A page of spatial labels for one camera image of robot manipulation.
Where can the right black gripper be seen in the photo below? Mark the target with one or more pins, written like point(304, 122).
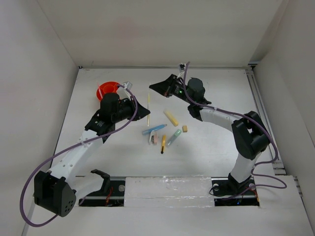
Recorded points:
point(166, 87)

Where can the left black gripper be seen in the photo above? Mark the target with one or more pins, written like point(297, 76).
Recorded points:
point(141, 111)

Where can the pale yellow pen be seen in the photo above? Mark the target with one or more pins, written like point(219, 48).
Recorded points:
point(148, 107)

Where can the pink pen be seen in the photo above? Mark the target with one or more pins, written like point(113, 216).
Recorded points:
point(100, 91)

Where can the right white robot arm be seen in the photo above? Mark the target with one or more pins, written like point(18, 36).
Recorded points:
point(249, 139)

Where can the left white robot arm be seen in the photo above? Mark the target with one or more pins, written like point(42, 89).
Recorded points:
point(59, 189)

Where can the orange round divided container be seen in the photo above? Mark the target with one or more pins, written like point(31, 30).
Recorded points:
point(107, 87)

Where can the yellow highlighter marker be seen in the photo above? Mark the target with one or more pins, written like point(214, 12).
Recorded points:
point(171, 118)

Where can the blue pen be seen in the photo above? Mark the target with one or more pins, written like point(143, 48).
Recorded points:
point(148, 131)

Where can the green highlighter marker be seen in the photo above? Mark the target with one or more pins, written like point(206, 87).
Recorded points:
point(173, 137)

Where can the yellow black-tipped pen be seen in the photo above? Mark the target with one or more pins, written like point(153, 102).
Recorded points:
point(163, 144)

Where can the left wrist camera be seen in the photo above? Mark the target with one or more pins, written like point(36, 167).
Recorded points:
point(122, 90)

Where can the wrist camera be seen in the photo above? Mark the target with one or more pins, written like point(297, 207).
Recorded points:
point(181, 67)
point(122, 90)

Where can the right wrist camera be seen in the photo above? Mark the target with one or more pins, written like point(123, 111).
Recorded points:
point(181, 67)

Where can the aluminium rail frame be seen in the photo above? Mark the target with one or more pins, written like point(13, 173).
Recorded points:
point(278, 166)

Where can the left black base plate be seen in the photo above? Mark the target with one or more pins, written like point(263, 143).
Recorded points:
point(112, 195)

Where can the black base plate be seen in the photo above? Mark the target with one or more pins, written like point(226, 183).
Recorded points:
point(226, 195)
point(112, 195)

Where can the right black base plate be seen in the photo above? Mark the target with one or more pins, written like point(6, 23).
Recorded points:
point(226, 195)

